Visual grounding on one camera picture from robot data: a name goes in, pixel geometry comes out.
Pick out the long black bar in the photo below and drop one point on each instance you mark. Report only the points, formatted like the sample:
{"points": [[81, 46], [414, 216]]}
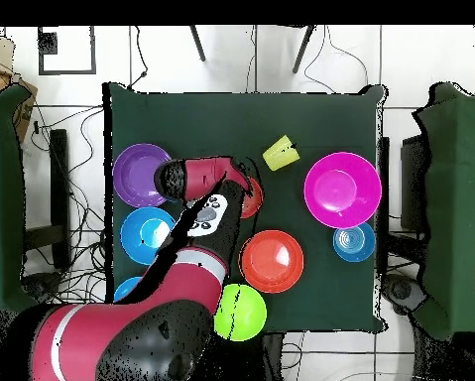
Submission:
{"points": [[60, 178]]}

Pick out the small orange bowl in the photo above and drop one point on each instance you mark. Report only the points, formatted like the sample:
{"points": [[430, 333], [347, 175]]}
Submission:
{"points": [[253, 202]]}

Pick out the green bowl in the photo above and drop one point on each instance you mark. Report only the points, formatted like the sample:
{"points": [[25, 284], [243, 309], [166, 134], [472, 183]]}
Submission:
{"points": [[245, 313]]}

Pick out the purple bowl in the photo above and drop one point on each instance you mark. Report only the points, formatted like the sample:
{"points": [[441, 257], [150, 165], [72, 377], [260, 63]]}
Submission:
{"points": [[136, 174]]}

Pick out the large blue bowl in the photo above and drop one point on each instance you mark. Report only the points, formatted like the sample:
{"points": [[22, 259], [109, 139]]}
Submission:
{"points": [[124, 287], [140, 235]]}

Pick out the black box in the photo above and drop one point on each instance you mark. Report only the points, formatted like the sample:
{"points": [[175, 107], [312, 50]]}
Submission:
{"points": [[413, 182]]}

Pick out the black tripod leg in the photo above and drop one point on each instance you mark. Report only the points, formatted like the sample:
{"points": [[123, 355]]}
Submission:
{"points": [[197, 43], [303, 49]]}

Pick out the large pink bowl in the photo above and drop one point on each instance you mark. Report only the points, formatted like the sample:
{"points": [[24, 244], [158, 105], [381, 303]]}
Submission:
{"points": [[342, 190]]}

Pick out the dark green tablecloth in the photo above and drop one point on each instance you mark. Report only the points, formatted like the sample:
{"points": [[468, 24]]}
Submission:
{"points": [[320, 119]]}

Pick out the yellow plastic cup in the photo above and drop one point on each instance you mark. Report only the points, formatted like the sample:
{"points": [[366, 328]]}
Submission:
{"points": [[280, 154]]}

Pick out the black stand with knob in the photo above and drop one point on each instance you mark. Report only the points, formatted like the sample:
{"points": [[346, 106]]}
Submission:
{"points": [[42, 285]]}

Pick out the large orange-red bowl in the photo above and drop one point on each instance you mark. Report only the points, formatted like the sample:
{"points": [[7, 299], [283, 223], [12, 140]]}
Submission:
{"points": [[276, 262]]}

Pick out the green covered side table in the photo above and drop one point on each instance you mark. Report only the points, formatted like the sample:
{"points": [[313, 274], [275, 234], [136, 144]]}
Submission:
{"points": [[455, 198], [3, 198]]}

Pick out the small blue bowl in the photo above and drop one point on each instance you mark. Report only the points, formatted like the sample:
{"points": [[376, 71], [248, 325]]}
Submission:
{"points": [[354, 242]]}

